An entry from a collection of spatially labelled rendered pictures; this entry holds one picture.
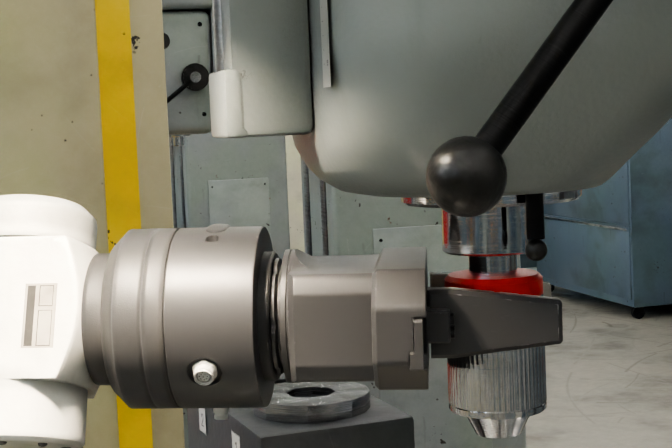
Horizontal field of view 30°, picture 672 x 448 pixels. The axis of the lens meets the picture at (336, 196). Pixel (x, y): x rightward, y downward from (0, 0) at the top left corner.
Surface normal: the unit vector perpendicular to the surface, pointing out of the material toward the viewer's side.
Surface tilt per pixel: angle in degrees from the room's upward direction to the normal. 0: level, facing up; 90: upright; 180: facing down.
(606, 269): 90
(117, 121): 90
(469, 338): 90
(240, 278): 56
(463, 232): 90
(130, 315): 80
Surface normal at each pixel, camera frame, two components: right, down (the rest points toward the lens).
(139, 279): -0.07, -0.48
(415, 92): -0.18, 0.48
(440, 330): -0.08, 0.07
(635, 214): 0.27, 0.05
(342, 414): 0.53, 0.04
